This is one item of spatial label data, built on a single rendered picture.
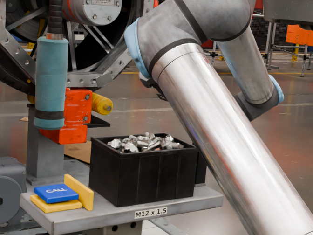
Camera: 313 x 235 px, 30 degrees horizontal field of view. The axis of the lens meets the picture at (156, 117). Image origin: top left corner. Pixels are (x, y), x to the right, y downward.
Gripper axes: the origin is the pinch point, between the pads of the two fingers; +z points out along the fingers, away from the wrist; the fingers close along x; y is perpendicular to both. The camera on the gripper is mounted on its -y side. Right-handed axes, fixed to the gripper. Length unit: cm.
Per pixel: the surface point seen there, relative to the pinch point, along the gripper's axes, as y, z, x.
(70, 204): -24, -58, -49
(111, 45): -6.9, 14.8, 2.2
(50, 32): -37.2, -16.9, -19.0
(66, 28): -22.4, 14.9, -6.0
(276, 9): 138, 155, 169
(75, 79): -12.6, 4.4, -17.3
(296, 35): 243, 244, 238
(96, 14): -29.1, -10.2, -3.7
